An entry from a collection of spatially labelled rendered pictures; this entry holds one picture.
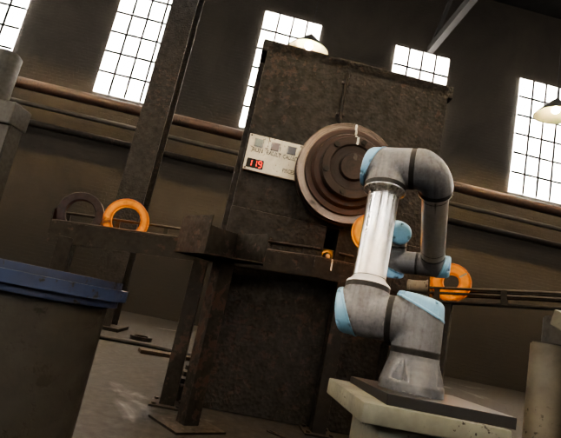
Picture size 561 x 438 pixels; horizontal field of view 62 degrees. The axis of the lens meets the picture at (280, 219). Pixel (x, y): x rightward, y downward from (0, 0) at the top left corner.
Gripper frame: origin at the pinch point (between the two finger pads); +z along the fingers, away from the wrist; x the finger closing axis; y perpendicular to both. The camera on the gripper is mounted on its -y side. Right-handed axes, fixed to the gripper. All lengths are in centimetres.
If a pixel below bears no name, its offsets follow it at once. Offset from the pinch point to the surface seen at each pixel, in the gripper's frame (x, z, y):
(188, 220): 70, -12, -13
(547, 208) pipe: -464, 597, 86
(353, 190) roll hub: 8.3, 13.9, 13.2
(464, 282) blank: -41.8, -3.2, -12.2
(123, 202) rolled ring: 102, 17, -16
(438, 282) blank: -33.9, 1.8, -15.3
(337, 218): 10.8, 19.0, -0.2
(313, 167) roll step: 26.7, 21.1, 19.0
